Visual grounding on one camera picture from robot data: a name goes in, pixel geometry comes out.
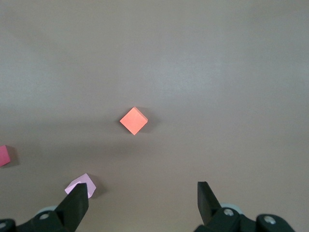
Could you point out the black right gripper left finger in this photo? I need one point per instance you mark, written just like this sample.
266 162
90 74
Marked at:
72 207

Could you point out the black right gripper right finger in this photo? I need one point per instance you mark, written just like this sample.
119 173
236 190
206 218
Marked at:
207 205

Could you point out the pink foam block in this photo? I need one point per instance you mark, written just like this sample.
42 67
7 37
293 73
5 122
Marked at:
87 181

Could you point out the red foam block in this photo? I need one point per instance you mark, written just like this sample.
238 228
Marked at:
4 155

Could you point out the orange foam block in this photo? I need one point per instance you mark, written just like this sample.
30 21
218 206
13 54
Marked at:
133 120

